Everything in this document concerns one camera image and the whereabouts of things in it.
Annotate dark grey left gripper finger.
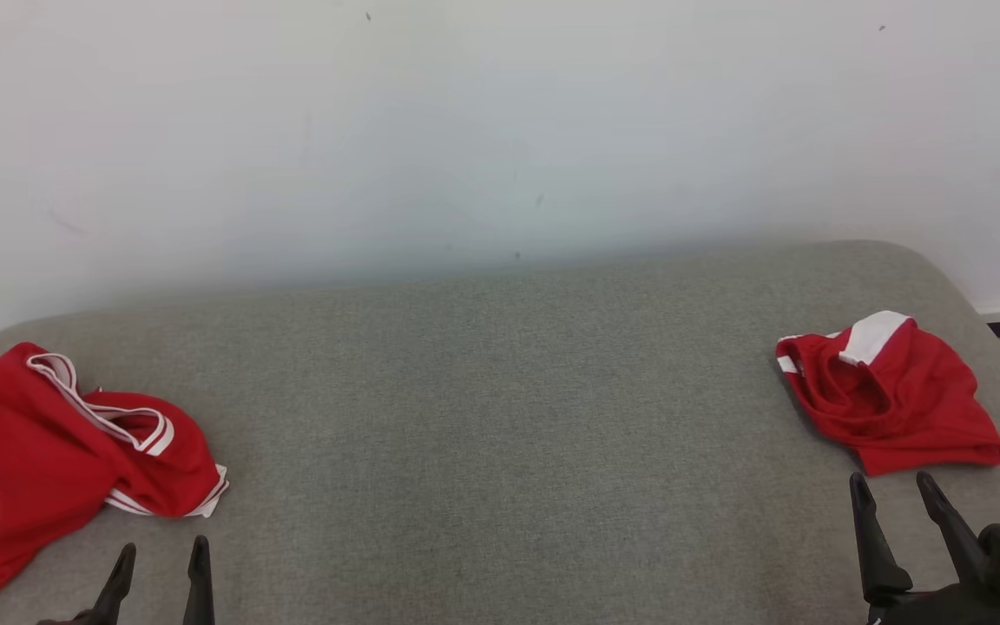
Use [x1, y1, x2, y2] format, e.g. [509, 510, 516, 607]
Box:
[183, 536, 214, 625]
[88, 544, 136, 625]

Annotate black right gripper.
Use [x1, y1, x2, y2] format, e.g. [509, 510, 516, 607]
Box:
[849, 471, 1000, 625]

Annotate red Bulls shorts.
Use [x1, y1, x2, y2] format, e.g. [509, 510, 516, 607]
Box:
[775, 310, 1000, 477]

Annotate red Bulls jersey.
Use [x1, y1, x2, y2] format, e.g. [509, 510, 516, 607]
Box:
[0, 342, 230, 622]

